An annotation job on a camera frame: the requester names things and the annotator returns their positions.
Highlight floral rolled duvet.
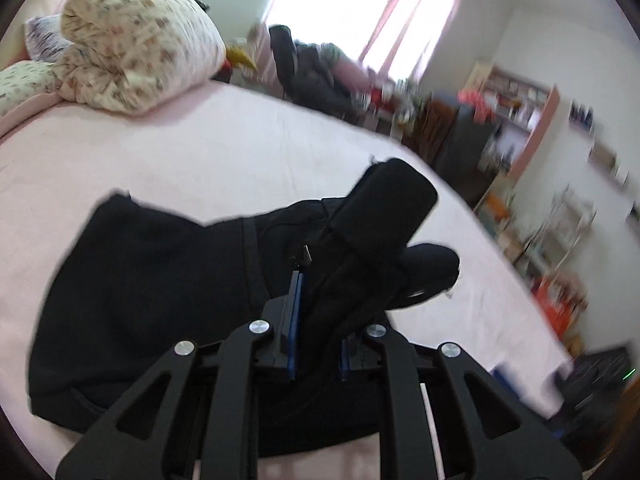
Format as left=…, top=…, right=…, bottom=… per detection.
left=53, top=0, right=226, bottom=116

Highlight pink bookshelf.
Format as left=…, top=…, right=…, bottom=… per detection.
left=463, top=61, right=560, bottom=182

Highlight black pants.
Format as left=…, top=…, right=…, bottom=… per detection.
left=27, top=158, right=460, bottom=457

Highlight yellow plush toy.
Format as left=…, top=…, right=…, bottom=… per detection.
left=212, top=46, right=257, bottom=82

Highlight pink curtain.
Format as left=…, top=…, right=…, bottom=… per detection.
left=357, top=0, right=464, bottom=79

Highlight purple patterned pillow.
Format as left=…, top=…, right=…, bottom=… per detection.
left=24, top=14, right=73, bottom=63

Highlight floral pink-edged pillow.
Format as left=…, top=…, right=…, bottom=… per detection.
left=1, top=61, right=62, bottom=117

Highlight dark cabinet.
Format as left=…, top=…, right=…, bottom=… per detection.
left=427, top=92, right=502, bottom=208

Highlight black recliner chair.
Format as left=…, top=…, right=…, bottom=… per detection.
left=269, top=25, right=373, bottom=125

